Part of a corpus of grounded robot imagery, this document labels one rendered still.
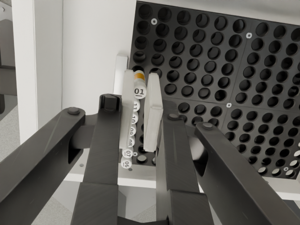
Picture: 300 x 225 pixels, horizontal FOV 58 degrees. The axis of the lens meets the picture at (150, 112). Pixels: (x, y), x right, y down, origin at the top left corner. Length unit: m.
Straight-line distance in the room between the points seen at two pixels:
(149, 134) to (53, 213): 1.57
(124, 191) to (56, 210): 0.42
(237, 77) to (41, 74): 0.19
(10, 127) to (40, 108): 1.16
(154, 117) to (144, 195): 1.37
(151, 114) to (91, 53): 0.20
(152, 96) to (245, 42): 0.15
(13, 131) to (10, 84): 1.17
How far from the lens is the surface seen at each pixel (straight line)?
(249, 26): 0.29
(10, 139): 1.48
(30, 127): 0.29
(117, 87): 0.34
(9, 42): 1.02
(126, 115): 0.15
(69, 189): 1.52
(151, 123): 0.16
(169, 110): 0.17
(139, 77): 0.24
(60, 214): 1.71
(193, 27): 0.27
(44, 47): 0.28
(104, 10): 0.33
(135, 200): 1.53
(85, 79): 0.35
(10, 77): 0.29
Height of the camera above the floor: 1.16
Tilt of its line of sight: 65 degrees down
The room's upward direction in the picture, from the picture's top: 174 degrees clockwise
